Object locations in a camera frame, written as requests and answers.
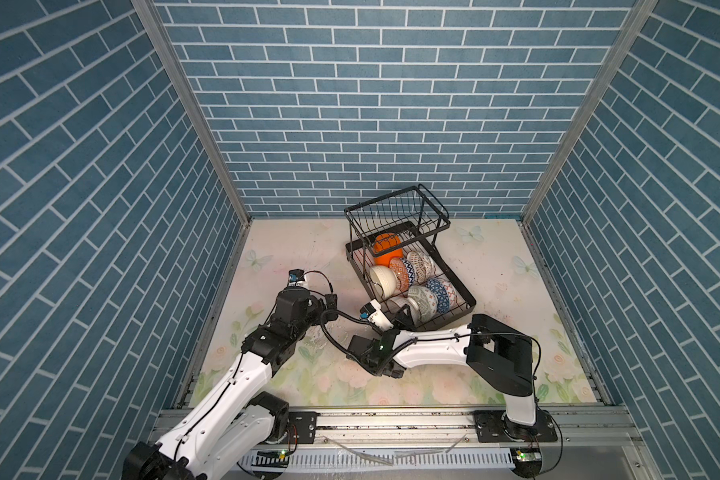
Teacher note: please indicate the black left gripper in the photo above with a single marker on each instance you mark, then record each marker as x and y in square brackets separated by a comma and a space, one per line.
[331, 307]

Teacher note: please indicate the plain cream white bowl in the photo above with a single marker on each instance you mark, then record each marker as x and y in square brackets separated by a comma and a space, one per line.
[383, 282]

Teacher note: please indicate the orange plastic bowl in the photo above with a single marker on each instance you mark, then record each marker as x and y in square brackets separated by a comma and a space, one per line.
[386, 247]

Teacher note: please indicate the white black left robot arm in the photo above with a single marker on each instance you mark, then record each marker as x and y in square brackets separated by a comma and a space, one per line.
[237, 414]

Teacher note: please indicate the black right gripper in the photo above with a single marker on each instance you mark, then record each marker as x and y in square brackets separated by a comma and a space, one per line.
[398, 323]

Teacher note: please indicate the purple white patterned bowl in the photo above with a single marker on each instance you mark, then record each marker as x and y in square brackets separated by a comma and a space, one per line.
[414, 311]

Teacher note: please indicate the orange patterned cream bowl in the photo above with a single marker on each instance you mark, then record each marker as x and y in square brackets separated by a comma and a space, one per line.
[404, 272]

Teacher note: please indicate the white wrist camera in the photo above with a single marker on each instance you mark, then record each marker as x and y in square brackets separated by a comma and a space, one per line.
[296, 277]
[372, 312]

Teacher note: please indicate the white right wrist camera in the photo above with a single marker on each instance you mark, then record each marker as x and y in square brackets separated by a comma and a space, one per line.
[372, 312]

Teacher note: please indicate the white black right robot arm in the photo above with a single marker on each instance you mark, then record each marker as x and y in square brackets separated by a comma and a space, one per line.
[503, 357]

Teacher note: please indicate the black wire dish rack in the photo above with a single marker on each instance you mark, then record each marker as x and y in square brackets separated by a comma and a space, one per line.
[417, 217]

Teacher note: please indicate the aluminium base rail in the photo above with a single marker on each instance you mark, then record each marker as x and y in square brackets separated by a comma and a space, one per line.
[579, 442]

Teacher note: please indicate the aluminium corner post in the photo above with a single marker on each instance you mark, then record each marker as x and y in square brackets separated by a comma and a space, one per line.
[633, 24]
[149, 17]

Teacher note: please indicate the aluminium left corner post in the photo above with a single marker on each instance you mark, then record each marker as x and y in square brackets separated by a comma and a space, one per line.
[149, 17]

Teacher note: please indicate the blue white patterned bowl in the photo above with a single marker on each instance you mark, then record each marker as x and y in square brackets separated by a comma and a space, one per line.
[440, 293]

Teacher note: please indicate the aluminium right corner post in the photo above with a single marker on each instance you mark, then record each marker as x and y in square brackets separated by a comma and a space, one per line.
[633, 24]

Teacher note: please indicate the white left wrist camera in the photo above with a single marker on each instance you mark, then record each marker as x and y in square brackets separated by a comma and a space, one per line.
[296, 277]

